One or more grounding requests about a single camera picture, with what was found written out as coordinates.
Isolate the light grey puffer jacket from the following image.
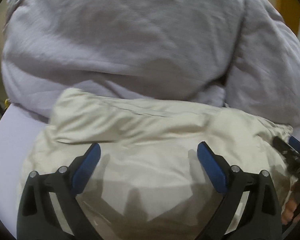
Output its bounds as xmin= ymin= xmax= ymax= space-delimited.
xmin=17 ymin=88 xmax=293 ymax=239

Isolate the person's right hand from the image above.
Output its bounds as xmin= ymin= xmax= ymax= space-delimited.
xmin=281 ymin=197 xmax=300 ymax=225

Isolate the lavender bed sheet mattress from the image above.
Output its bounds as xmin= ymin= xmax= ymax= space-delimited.
xmin=0 ymin=104 xmax=48 ymax=236

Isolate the right lavender pillow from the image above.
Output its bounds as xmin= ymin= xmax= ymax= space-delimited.
xmin=225 ymin=0 xmax=300 ymax=139

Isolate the lavender pillow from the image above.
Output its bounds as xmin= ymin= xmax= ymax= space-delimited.
xmin=225 ymin=0 xmax=300 ymax=139
xmin=1 ymin=0 xmax=244 ymax=117

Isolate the left lavender pillow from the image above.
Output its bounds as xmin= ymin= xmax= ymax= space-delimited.
xmin=1 ymin=0 xmax=244 ymax=117

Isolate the wooden door frame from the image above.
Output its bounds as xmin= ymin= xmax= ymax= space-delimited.
xmin=275 ymin=0 xmax=300 ymax=36

